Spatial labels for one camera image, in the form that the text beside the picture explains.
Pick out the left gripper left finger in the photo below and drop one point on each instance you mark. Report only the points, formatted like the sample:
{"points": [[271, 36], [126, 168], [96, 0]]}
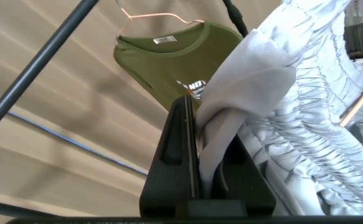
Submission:
{"points": [[172, 174]]}

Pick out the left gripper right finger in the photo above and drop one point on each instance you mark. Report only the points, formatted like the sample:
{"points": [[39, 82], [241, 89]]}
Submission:
{"points": [[246, 186]]}

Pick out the pale grey shorts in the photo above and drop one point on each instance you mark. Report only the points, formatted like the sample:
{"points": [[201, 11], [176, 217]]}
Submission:
{"points": [[309, 93]]}

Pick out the green long-sleeved shirt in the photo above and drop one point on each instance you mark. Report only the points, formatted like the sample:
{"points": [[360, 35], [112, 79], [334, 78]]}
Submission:
{"points": [[168, 59]]}

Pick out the pink clothes hanger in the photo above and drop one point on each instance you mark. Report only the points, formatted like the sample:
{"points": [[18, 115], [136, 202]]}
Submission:
{"points": [[156, 14], [358, 102]]}

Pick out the black clothes rack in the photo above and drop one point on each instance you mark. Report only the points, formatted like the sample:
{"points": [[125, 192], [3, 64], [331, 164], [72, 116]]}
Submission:
{"points": [[28, 71]]}

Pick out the beige curtain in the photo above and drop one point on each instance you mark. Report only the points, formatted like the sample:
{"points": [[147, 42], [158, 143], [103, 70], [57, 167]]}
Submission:
{"points": [[75, 109]]}

